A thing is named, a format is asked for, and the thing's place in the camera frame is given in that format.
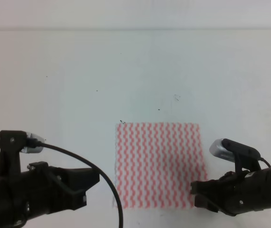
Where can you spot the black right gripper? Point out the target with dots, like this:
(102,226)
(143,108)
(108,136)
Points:
(239,193)

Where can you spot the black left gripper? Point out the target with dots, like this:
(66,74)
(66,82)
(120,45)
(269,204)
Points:
(42,190)

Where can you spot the pink white wavy striped towel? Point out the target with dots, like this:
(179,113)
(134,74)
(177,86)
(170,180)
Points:
(155,163)

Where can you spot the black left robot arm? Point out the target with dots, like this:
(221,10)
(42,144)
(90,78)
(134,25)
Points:
(5,221)

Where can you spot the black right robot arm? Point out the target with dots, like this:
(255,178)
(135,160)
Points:
(266,188)

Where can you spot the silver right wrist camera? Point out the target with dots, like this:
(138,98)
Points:
(243,156)

